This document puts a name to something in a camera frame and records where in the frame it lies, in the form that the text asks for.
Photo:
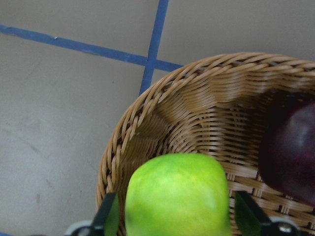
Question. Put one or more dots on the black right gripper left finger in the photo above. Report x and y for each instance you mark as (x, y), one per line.
(107, 218)

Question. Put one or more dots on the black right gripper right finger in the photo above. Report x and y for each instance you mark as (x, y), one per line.
(250, 219)

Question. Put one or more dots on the dark red apple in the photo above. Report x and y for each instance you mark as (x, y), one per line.
(287, 152)

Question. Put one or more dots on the woven wicker basket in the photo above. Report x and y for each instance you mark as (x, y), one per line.
(219, 106)

